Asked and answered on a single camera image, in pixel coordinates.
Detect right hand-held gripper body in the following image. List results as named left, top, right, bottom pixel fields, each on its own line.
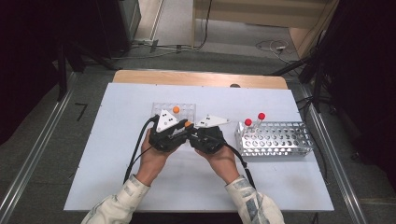
left=189, top=115, right=232, bottom=155

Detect person's dark trousers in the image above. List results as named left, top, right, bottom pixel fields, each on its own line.
left=129, top=212, right=244, bottom=224

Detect aluminium floor rail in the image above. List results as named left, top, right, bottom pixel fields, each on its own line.
left=0, top=73, right=78, bottom=220
left=300, top=85, right=368, bottom=224

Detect light wooden furniture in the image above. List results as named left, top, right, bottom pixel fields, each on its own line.
left=191, top=0, right=340, bottom=59

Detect dark grey cabinet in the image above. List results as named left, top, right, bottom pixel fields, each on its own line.
left=96, top=0, right=142, bottom=59

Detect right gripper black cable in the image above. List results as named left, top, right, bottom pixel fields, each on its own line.
left=222, top=141, right=257, bottom=189

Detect clear acrylic tube rack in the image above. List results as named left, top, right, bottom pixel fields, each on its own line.
left=151, top=102, right=197, bottom=125

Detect white floor cable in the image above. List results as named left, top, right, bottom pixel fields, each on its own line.
left=255, top=39, right=293, bottom=63

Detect perforated metal tube rack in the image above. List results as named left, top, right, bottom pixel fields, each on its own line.
left=234, top=120, right=314, bottom=158

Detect person's left hand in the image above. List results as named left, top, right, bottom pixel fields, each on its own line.
left=135, top=138, right=180, bottom=187

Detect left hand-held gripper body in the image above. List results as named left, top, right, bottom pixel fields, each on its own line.
left=148, top=109, right=185, bottom=153

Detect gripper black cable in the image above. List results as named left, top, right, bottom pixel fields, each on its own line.
left=123, top=115, right=161, bottom=185
left=222, top=141, right=257, bottom=189

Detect black metal stand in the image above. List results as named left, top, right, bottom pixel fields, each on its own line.
left=270, top=18, right=344, bottom=114
left=55, top=40, right=120, bottom=102

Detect black hanging cable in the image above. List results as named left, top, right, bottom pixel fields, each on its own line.
left=191, top=0, right=213, bottom=50

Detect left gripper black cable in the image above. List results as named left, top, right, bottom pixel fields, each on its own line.
left=123, top=115, right=161, bottom=185

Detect person's right hand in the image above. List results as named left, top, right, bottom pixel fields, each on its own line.
left=195, top=146, right=241, bottom=185

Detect grey floor cable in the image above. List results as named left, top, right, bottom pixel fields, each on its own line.
left=111, top=38, right=192, bottom=61

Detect white board sheet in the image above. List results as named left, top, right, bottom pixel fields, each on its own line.
left=64, top=82, right=334, bottom=213

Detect dark curtain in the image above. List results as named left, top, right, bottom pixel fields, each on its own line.
left=323, top=0, right=396, bottom=188
left=0, top=0, right=104, bottom=146

